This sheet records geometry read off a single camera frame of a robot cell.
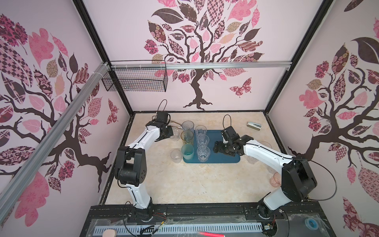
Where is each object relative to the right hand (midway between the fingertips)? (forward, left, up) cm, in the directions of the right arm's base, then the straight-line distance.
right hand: (217, 148), depth 88 cm
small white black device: (+24, -31, -8) cm, 40 cm away
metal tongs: (+27, +28, -8) cm, 40 cm away
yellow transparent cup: (+10, +19, 0) cm, 21 cm away
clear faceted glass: (+9, +8, -5) cm, 13 cm away
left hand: (+10, +31, +1) cm, 33 cm away
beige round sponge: (-40, +55, -7) cm, 69 cm away
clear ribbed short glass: (+9, +26, +2) cm, 27 cm away
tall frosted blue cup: (+18, +18, +2) cm, 25 cm away
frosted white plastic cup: (+4, -32, -2) cm, 32 cm away
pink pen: (-41, +7, -9) cm, 43 cm away
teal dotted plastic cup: (+2, +19, -4) cm, 19 cm away
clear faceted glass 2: (+1, +9, -8) cm, 12 cm away
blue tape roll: (-38, -43, -10) cm, 58 cm away
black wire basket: (+41, +52, +26) cm, 71 cm away
